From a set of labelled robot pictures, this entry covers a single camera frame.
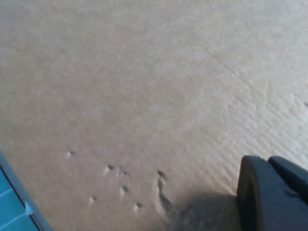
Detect cardboard shoe box shell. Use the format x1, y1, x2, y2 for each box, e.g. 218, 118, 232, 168
0, 0, 308, 231

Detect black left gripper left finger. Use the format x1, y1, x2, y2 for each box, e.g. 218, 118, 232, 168
236, 155, 308, 231

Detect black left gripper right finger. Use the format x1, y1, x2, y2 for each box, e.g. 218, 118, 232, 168
268, 155, 308, 202

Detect teal blue surface edge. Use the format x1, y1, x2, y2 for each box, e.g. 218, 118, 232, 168
0, 150, 52, 231

